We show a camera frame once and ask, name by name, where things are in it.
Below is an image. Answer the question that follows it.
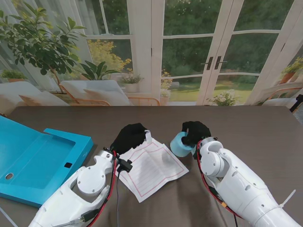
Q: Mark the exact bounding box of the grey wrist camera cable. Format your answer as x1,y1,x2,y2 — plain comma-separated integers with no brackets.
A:
115,170,123,227

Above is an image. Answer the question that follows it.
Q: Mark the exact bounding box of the light blue label roll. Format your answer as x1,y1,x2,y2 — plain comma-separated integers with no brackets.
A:
170,131,197,158

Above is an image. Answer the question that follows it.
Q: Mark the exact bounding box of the black stand at table edge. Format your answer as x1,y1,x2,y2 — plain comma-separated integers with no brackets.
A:
290,94,303,113

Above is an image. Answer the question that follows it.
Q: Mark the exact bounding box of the blue plastic file box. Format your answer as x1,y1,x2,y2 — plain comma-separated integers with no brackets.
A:
0,115,94,209

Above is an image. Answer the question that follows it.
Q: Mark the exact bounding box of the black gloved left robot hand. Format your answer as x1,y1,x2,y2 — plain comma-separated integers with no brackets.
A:
110,122,149,156

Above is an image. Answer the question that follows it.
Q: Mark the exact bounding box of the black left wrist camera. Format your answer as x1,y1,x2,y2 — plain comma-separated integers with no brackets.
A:
117,158,134,172

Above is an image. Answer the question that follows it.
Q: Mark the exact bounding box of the red left arm cable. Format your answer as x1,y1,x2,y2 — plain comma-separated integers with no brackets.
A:
89,151,120,227

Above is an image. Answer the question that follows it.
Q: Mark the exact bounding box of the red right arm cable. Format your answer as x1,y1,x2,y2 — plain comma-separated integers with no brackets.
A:
196,141,239,227

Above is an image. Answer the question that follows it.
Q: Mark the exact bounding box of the white cable tie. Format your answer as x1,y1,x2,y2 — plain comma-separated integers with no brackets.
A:
276,189,297,210

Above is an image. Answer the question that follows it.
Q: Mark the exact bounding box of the grey ethernet cable black plug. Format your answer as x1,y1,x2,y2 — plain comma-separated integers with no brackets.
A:
68,209,100,225

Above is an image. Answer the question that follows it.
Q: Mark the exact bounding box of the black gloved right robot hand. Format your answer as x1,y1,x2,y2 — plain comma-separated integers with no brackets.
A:
181,121,212,146

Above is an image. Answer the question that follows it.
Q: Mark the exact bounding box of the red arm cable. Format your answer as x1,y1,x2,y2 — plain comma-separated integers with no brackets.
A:
196,141,239,227
89,151,120,227

